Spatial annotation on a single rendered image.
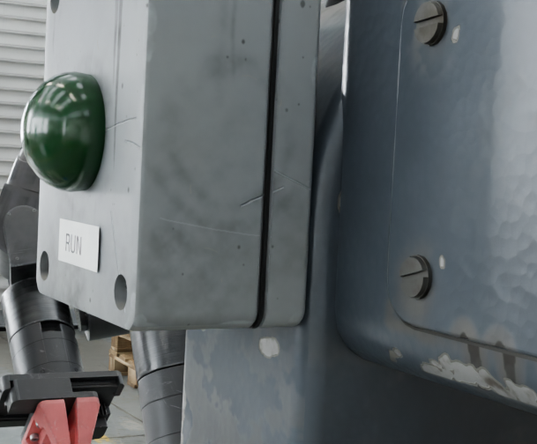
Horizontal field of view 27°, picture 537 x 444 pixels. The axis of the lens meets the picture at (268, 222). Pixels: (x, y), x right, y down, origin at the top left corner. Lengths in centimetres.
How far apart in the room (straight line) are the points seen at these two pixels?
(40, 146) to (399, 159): 9
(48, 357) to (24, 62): 715
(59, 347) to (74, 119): 69
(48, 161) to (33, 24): 783
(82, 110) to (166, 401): 45
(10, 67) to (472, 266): 783
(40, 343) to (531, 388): 75
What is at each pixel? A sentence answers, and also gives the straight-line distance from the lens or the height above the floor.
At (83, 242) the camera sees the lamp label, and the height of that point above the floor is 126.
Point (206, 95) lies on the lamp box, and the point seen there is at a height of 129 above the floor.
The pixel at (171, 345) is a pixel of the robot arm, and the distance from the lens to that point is 71.
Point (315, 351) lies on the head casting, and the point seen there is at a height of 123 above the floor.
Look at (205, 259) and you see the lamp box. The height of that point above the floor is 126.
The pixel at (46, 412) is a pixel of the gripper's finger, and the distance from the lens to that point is 90.
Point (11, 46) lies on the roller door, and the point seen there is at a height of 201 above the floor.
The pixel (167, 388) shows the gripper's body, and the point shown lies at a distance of 71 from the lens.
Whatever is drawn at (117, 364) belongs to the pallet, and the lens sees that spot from 656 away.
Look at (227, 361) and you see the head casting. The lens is 31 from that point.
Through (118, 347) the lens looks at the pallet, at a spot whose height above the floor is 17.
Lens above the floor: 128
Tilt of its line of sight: 3 degrees down
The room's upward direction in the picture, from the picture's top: 3 degrees clockwise
